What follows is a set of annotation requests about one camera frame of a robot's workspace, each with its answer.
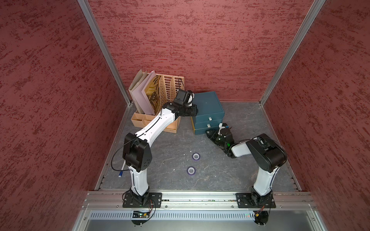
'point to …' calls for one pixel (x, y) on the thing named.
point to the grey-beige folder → (138, 80)
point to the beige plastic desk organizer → (169, 86)
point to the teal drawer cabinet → (210, 112)
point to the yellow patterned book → (152, 93)
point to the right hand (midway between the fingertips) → (206, 133)
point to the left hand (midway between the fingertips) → (195, 113)
